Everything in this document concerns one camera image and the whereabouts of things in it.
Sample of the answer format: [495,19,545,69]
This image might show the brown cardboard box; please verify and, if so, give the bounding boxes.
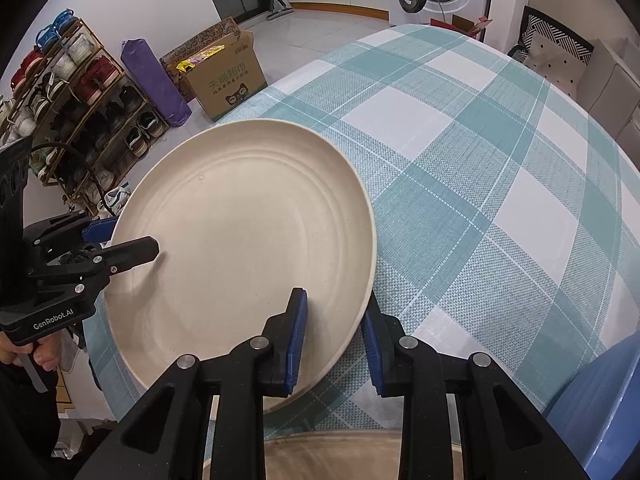
[160,16,268,122]

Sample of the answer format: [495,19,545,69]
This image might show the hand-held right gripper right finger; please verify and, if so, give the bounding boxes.
[361,294,592,480]

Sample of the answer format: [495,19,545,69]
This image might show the person's left forearm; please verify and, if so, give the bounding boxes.
[0,360,61,480]

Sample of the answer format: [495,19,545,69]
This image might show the blue bowl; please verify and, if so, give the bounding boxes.
[545,332,640,480]

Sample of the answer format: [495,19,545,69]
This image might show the wooden shoe rack with shoes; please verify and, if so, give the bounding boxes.
[0,9,171,216]

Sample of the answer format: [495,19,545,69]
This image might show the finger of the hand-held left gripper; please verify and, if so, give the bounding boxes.
[24,211,119,252]
[32,236,161,306]

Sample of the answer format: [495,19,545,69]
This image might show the purple bag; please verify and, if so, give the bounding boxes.
[121,38,192,127]

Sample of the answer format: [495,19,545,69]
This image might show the red cardboard box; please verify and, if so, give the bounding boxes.
[430,12,493,41]

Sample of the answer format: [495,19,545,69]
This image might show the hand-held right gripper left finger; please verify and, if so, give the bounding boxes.
[75,287,309,480]

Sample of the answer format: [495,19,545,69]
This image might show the grey sofa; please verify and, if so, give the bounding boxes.
[575,37,640,161]

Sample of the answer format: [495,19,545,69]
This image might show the cream plate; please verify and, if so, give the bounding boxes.
[103,119,377,415]
[202,429,463,480]

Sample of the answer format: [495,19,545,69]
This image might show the person's left hand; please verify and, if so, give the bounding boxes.
[0,332,68,373]

